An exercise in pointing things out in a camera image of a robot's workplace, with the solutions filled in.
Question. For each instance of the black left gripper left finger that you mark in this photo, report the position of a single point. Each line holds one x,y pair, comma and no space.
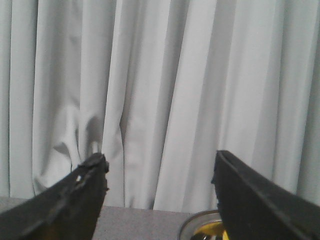
69,210

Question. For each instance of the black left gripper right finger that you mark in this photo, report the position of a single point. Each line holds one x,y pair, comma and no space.
254,208

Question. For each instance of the yellow toy corn cob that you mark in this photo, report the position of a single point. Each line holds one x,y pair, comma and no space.
211,231

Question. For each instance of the green electric cooking pot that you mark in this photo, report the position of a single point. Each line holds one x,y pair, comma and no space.
195,221

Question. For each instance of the white pleated curtain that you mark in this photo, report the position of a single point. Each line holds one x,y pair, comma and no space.
158,86

